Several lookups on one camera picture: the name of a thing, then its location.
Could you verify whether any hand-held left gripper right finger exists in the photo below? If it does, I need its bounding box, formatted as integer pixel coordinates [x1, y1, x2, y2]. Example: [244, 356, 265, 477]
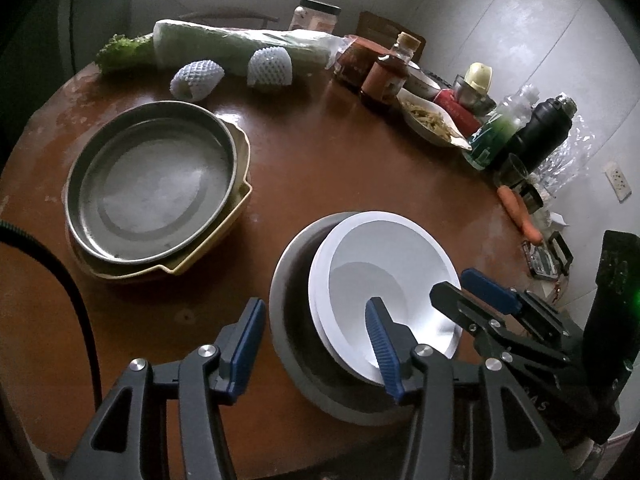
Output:
[364, 296, 566, 480]

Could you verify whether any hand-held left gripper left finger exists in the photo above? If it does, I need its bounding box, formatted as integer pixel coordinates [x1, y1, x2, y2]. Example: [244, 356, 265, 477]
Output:
[62, 297, 267, 480]

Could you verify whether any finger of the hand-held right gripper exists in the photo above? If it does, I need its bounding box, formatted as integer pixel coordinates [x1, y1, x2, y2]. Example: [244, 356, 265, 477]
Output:
[430, 281, 571, 368]
[461, 268, 576, 356]

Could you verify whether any white disposable bowl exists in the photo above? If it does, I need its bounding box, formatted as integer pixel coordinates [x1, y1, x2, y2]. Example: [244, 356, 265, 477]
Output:
[307, 217, 396, 378]
[322, 211, 463, 368]

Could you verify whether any cream scalloped plate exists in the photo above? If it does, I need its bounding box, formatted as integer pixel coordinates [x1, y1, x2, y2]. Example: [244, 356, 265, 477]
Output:
[67, 115, 253, 281]

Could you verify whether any round stainless steel plate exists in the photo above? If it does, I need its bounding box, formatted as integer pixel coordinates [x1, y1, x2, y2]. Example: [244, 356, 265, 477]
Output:
[65, 101, 237, 263]

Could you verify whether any orange carrot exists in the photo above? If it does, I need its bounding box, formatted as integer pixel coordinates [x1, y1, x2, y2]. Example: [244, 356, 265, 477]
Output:
[496, 185, 544, 246]

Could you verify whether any small dark jar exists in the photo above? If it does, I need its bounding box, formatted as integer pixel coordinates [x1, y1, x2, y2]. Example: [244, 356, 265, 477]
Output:
[517, 182, 546, 213]

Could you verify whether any clear drinking glass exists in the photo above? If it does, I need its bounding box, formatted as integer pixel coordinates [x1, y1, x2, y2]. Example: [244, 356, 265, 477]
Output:
[492, 152, 531, 191]

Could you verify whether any plastic bottle with green liquid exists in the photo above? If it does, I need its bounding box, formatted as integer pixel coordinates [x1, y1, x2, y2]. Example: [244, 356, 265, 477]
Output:
[467, 85, 541, 171]

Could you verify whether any clear crinkled plastic bag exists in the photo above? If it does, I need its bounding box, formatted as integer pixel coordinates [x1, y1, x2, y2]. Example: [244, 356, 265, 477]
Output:
[545, 112, 601, 196]

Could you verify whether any black thermos flask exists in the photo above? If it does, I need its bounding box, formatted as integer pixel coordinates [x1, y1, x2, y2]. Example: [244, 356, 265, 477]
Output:
[492, 92, 578, 176]

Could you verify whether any white dish of food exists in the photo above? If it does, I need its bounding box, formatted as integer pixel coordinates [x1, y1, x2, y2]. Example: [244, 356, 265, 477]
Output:
[396, 91, 473, 151]

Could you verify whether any red box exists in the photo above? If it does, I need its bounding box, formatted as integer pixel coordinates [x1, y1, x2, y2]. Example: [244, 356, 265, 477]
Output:
[432, 87, 483, 133]

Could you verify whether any pale yellow plastic cup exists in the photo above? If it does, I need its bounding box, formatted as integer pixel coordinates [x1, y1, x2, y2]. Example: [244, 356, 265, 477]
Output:
[464, 62, 493, 93]

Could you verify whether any white small bowl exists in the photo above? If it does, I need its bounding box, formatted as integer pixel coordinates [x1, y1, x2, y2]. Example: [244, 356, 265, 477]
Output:
[405, 62, 443, 101]

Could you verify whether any brown sauce bottle orange label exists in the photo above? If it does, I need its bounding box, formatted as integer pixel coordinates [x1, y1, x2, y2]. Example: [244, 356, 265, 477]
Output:
[360, 31, 421, 111]

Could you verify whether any red chili sauce jar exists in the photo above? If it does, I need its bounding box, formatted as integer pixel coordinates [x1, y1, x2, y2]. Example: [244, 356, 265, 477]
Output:
[332, 35, 391, 88]

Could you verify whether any fruit in white foam net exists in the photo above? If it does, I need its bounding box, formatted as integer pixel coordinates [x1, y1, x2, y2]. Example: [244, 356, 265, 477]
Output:
[170, 59, 226, 101]
[246, 47, 295, 91]

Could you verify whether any wooden chair solid back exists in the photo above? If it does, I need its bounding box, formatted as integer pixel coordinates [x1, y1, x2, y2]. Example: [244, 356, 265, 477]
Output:
[356, 10, 427, 63]

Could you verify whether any napa cabbage in plastic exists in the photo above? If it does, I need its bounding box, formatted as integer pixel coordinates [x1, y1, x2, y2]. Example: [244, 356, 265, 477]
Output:
[152, 19, 346, 68]

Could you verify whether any clear jar with black lid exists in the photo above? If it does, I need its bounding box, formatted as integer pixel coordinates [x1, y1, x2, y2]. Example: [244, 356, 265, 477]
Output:
[289, 0, 342, 36]

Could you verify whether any green lettuce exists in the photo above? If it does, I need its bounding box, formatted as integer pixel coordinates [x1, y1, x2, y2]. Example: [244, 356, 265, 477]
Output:
[95, 34, 156, 73]

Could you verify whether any dark refrigerator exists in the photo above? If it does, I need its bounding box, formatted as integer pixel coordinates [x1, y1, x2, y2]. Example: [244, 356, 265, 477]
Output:
[0, 0, 138, 76]

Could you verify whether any wall socket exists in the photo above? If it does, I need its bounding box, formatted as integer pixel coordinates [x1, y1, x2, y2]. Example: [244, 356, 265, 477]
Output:
[604, 161, 631, 203]

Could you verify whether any black cable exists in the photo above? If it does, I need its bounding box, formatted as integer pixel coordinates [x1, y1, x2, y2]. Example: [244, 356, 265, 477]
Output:
[0, 219, 103, 411]

